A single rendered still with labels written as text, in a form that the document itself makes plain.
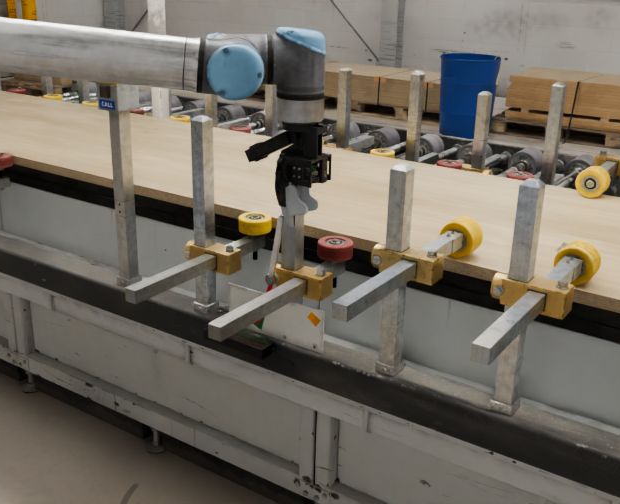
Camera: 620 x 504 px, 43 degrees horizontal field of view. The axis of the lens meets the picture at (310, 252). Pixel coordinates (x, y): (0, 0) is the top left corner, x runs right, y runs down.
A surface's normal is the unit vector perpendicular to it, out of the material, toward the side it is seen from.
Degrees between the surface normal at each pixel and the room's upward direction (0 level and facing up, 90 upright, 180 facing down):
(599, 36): 90
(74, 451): 0
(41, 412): 0
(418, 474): 90
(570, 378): 90
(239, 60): 90
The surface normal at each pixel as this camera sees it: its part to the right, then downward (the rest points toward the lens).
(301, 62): 0.10, 0.34
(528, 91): -0.52, 0.29
